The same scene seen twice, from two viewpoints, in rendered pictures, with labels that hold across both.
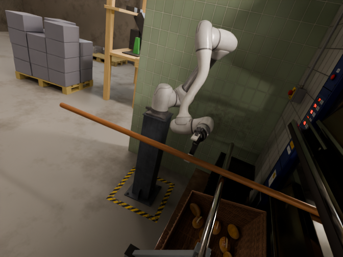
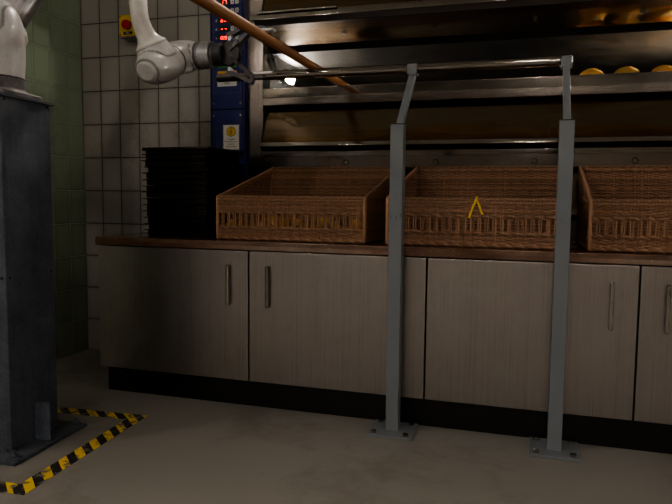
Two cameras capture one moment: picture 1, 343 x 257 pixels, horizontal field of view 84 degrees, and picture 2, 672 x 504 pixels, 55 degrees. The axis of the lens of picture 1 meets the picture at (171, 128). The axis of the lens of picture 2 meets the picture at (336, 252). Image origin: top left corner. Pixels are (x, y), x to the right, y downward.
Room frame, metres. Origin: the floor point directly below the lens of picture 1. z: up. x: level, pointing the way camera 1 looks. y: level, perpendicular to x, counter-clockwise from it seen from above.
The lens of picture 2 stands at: (0.57, 1.99, 0.73)
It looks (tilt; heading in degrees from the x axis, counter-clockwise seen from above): 5 degrees down; 270
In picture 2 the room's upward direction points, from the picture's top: 1 degrees clockwise
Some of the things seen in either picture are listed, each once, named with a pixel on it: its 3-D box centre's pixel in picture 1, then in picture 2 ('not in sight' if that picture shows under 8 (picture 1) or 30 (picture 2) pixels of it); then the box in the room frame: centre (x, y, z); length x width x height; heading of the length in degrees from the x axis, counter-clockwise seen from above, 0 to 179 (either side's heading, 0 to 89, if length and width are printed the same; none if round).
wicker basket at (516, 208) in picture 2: not in sight; (480, 202); (0.09, -0.21, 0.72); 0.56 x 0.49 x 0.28; 162
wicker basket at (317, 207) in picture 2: (213, 241); (313, 200); (0.67, -0.38, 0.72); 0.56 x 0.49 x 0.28; 161
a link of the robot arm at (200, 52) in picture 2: (201, 131); (207, 55); (1.02, -0.18, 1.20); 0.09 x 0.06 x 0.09; 74
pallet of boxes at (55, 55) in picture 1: (54, 53); not in sight; (4.09, 2.85, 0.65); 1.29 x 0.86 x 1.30; 80
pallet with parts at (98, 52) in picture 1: (105, 55); not in sight; (7.29, 3.08, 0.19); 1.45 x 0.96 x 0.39; 77
